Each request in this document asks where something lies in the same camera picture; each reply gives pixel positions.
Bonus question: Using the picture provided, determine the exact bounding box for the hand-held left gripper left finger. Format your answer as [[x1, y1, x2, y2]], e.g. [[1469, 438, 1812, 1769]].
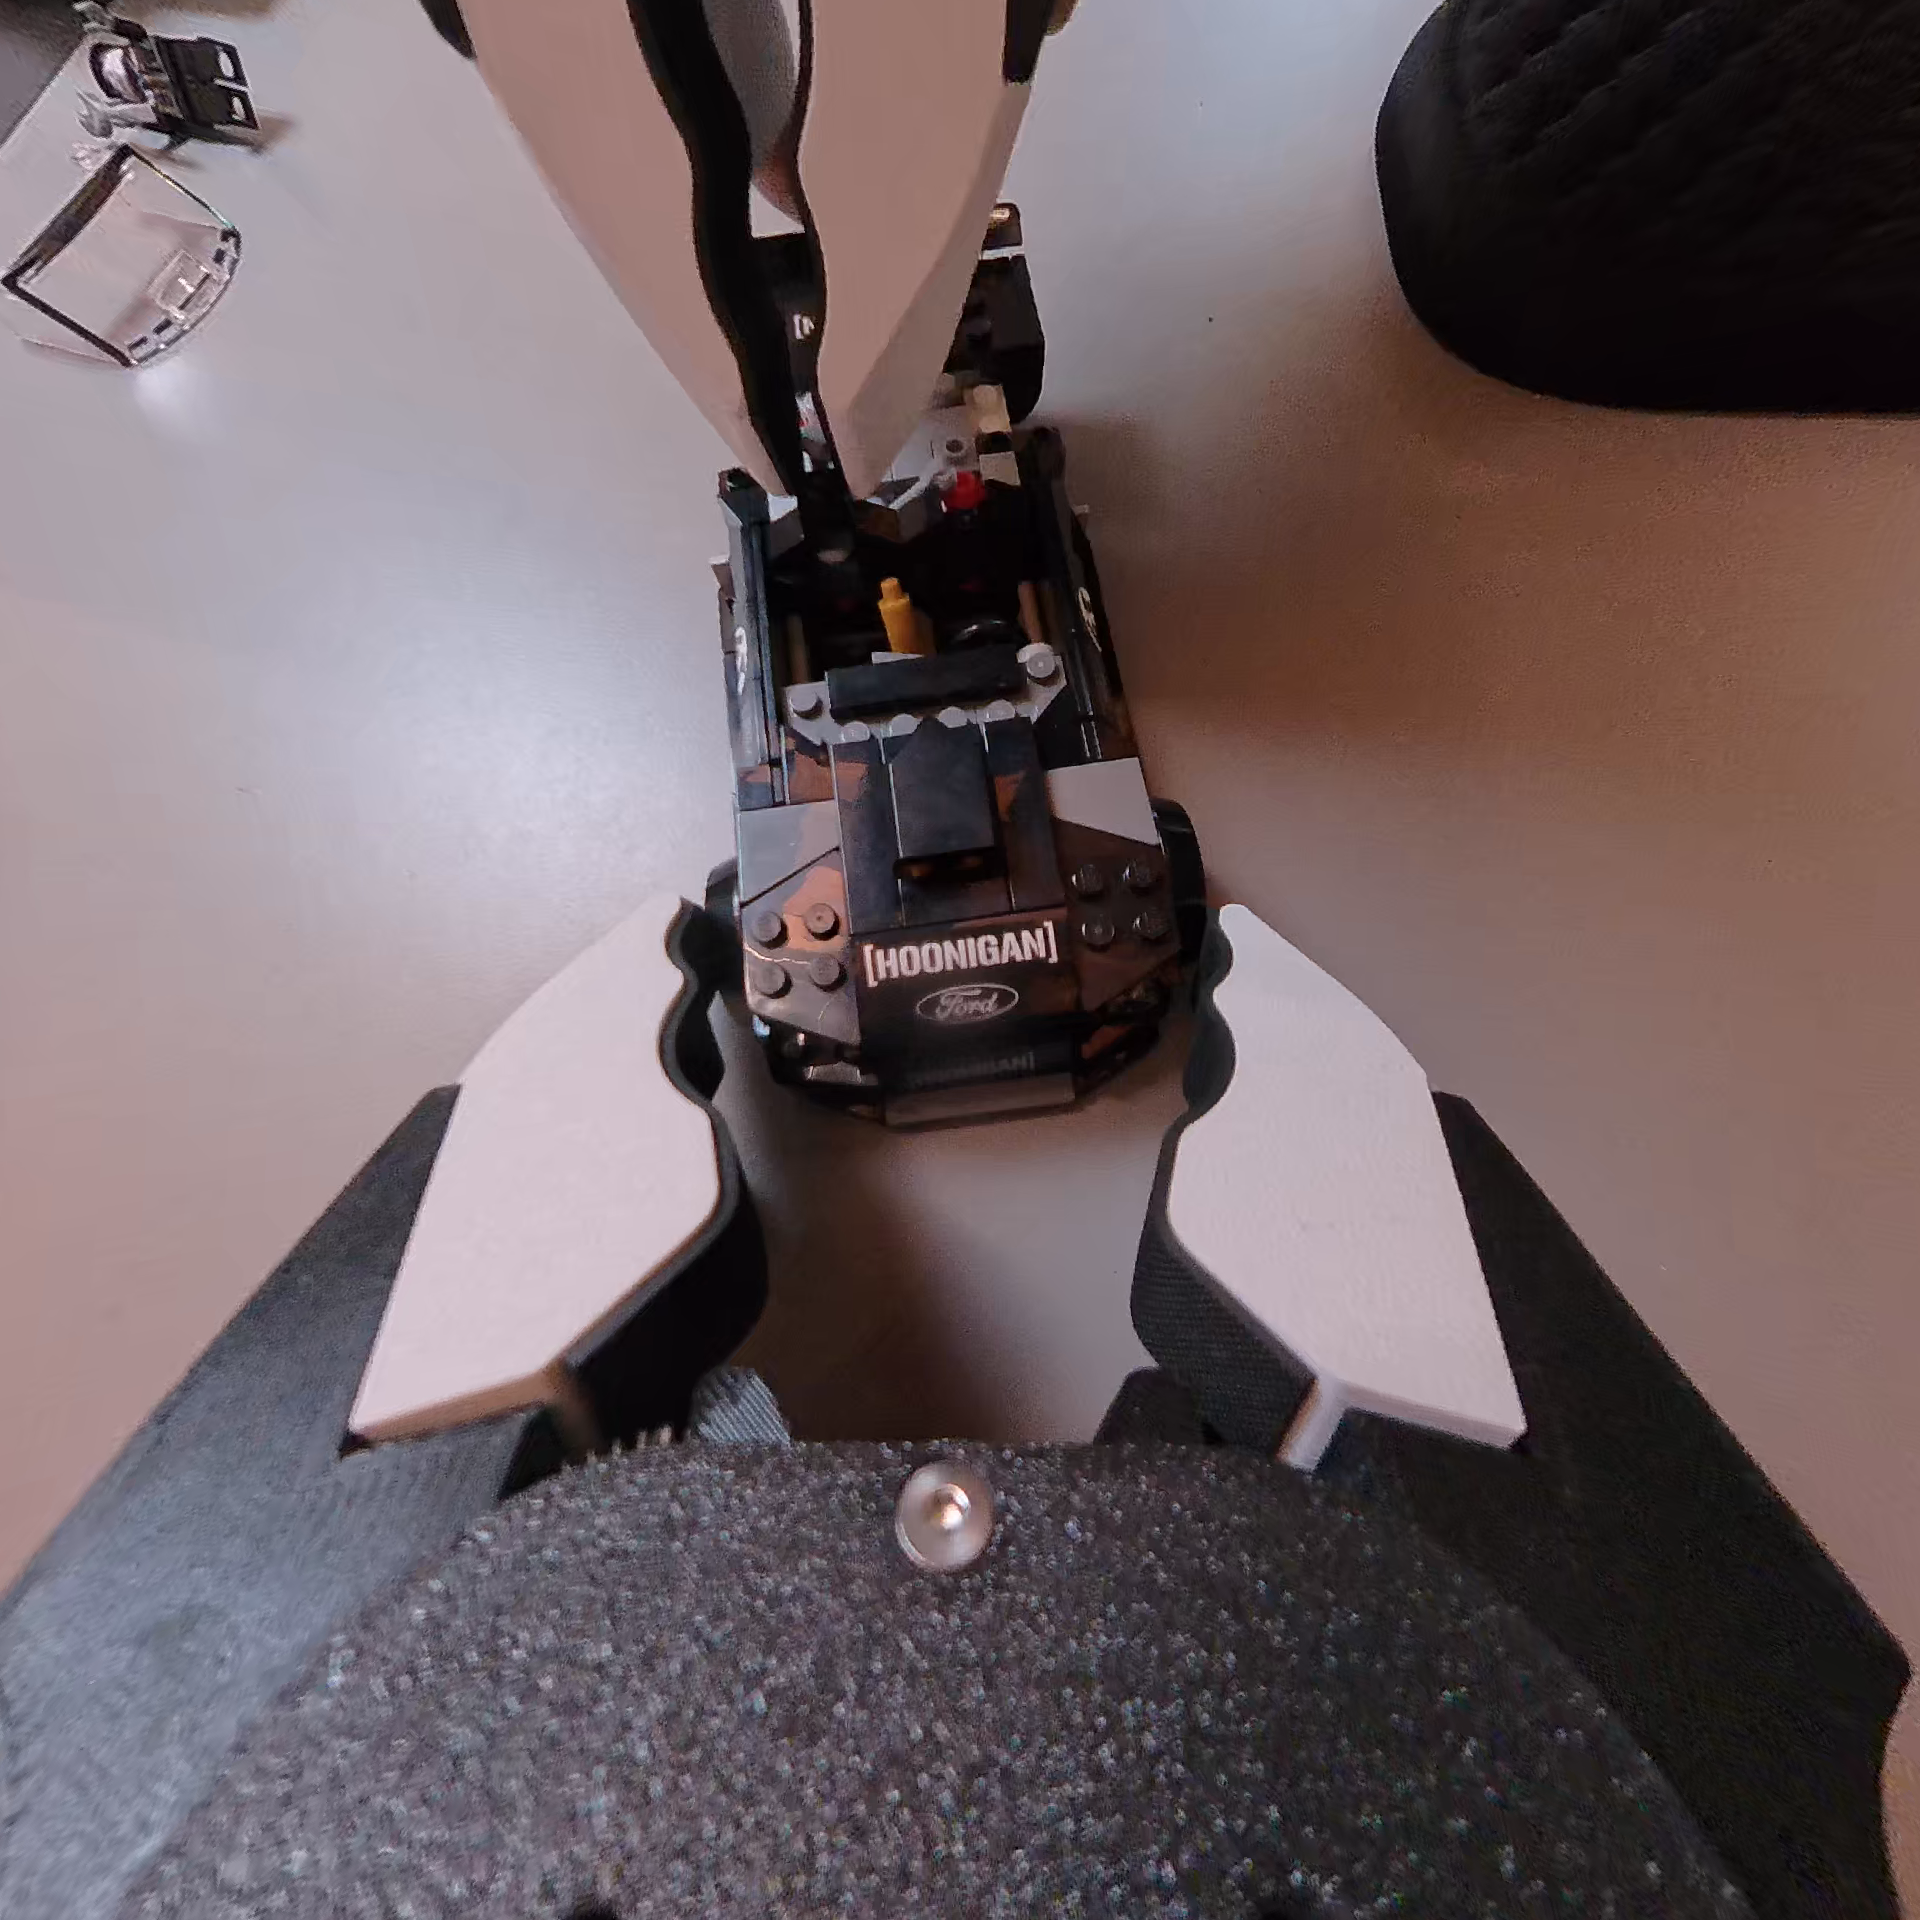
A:
[[343, 894, 740, 1454]]

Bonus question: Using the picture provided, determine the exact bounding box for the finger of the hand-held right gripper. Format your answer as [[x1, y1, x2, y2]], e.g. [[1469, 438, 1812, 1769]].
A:
[[786, 0, 1042, 504], [451, 0, 854, 491]]

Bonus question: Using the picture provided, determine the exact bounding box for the black mesh pad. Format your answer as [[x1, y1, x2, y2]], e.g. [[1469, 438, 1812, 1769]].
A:
[[1372, 0, 1920, 415]]

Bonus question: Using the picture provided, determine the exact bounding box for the black lego car model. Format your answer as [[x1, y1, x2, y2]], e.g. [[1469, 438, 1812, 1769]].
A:
[[702, 204, 1209, 1136]]

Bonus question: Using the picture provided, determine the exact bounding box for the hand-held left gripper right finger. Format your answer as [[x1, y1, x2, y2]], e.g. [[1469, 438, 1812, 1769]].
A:
[[1136, 908, 1533, 1473]]

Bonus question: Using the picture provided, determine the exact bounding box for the clear lego windshield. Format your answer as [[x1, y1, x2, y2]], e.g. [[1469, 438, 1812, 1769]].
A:
[[0, 146, 246, 375]]

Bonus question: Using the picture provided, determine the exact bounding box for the small black lego piece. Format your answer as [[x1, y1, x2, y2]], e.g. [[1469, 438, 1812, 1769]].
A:
[[71, 0, 273, 151]]

